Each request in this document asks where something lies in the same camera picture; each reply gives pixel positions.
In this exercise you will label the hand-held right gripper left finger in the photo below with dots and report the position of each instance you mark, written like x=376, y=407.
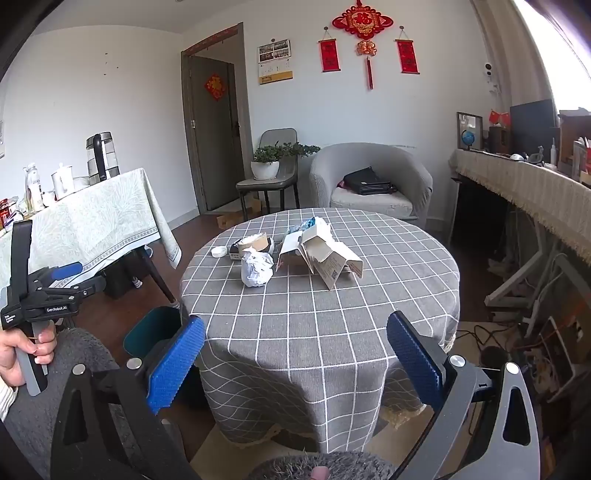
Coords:
x=178, y=364

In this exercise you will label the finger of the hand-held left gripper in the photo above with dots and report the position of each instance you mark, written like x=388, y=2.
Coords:
x=87, y=286
x=68, y=269

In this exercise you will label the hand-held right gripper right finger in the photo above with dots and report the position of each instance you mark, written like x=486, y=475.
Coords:
x=415, y=364

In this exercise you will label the teal trash bin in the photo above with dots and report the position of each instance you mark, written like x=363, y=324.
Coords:
x=152, y=325

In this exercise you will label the white plastic jar lid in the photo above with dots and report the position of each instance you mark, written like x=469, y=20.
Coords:
x=219, y=251

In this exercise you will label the person's left hand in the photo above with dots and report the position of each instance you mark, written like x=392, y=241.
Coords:
x=14, y=360

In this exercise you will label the dark storage box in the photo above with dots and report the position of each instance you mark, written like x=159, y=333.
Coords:
x=117, y=279

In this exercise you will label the dark table leg striped sock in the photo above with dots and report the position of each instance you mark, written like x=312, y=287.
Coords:
x=157, y=272
x=135, y=279

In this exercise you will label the table with pale patterned tablecloth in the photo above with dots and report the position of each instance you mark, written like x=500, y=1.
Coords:
x=92, y=217

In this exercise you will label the clear plastic bottle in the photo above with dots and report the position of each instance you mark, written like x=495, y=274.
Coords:
x=32, y=189

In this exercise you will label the white ceramic pitcher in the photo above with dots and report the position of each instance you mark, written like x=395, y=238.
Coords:
x=62, y=181

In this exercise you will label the round table grey checked tablecloth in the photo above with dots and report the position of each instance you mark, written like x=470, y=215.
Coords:
x=323, y=314

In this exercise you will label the glass electric kettle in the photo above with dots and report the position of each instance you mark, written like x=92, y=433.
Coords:
x=102, y=157

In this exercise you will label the person's left leg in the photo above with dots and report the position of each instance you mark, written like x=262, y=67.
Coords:
x=46, y=415

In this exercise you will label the person's leg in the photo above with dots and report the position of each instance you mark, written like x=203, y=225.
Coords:
x=318, y=466
x=46, y=415

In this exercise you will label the crumpled white paper ball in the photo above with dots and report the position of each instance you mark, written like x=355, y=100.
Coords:
x=256, y=270

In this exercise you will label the opened torn cardboard carton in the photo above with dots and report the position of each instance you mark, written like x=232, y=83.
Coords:
x=332, y=263

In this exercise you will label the person's right leg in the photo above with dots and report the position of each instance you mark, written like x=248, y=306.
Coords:
x=318, y=466

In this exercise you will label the flat cardboard box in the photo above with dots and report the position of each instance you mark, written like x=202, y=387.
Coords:
x=228, y=220

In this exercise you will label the small white cardboard box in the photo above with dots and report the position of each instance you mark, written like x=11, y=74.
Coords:
x=290, y=254

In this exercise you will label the blue plastic wrapper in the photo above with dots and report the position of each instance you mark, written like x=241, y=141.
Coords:
x=302, y=226

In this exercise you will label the dark wooden door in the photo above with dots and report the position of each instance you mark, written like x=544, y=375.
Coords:
x=217, y=152

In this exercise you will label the black handbag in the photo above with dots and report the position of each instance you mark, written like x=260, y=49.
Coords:
x=369, y=181

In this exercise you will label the grey armchair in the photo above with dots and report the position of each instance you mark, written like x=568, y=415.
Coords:
x=369, y=159

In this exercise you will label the potted plant white pot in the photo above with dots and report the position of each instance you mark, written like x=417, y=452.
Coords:
x=265, y=170

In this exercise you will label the long desk beige cloth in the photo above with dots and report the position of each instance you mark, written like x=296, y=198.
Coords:
x=531, y=184

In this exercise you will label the small blue globe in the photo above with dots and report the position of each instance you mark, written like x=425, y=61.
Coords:
x=467, y=137

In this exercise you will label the red door decoration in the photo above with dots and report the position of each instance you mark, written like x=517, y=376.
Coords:
x=215, y=87

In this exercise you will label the grey dining chair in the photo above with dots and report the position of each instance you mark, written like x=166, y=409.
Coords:
x=281, y=138

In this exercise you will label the small red flags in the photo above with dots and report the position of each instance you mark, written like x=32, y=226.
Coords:
x=498, y=117

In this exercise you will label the black monitor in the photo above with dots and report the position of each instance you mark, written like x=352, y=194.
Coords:
x=531, y=124

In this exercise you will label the brown cardboard boxes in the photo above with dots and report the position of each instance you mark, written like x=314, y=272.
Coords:
x=575, y=134

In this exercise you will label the large red knot ornament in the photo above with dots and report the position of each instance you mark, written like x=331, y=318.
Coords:
x=362, y=21

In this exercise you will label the wooden picture frame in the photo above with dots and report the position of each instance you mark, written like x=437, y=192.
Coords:
x=475, y=121

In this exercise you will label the wall calendar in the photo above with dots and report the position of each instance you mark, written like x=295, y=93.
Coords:
x=275, y=62

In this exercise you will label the white security camera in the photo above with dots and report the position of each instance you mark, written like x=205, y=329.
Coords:
x=489, y=71

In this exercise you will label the red wall scroll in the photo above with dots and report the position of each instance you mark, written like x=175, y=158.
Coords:
x=407, y=55
x=328, y=55

